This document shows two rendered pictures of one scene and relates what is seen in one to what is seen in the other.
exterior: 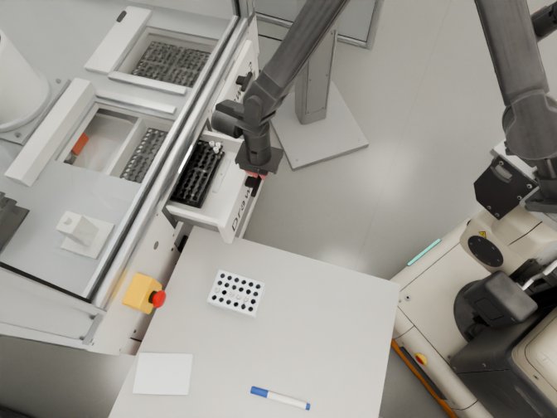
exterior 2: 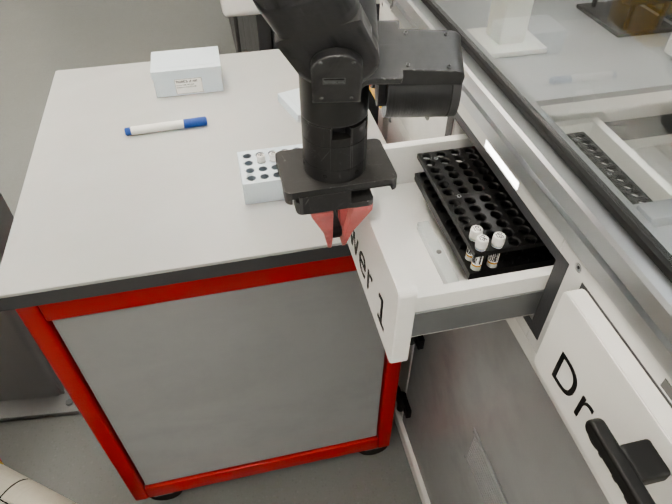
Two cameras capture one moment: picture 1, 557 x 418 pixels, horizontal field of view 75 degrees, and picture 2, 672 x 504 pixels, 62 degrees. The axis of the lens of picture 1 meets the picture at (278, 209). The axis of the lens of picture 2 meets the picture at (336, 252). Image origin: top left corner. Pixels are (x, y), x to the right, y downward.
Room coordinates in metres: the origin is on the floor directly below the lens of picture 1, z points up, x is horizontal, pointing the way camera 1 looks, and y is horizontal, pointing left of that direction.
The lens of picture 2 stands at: (0.84, -0.19, 1.29)
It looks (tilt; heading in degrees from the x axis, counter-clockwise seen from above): 45 degrees down; 147
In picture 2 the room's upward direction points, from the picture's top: straight up
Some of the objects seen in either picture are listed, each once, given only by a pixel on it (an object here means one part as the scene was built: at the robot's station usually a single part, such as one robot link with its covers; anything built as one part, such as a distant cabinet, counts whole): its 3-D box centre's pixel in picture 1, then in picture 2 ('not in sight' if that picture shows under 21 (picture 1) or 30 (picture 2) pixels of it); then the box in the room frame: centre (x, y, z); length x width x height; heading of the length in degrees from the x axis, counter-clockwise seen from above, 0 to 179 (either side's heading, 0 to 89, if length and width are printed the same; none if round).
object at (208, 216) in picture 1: (171, 168); (535, 208); (0.55, 0.28, 0.86); 0.40 x 0.26 x 0.06; 69
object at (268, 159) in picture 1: (259, 150); (334, 147); (0.49, 0.04, 1.01); 0.10 x 0.07 x 0.07; 69
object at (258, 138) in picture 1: (254, 133); (341, 84); (0.49, 0.04, 1.07); 0.07 x 0.06 x 0.07; 58
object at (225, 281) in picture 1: (237, 294); (281, 172); (0.22, 0.12, 0.78); 0.12 x 0.08 x 0.04; 69
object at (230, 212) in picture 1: (244, 186); (363, 228); (0.47, 0.08, 0.87); 0.29 x 0.02 x 0.11; 159
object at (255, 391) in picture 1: (279, 398); (166, 126); (-0.02, 0.02, 0.77); 0.14 x 0.02 x 0.02; 72
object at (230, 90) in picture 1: (235, 87); (651, 475); (0.82, 0.10, 0.87); 0.29 x 0.02 x 0.11; 159
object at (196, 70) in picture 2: not in sight; (187, 71); (-0.16, 0.12, 0.79); 0.13 x 0.09 x 0.05; 69
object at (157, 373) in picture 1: (163, 373); (318, 99); (0.04, 0.29, 0.77); 0.13 x 0.09 x 0.02; 85
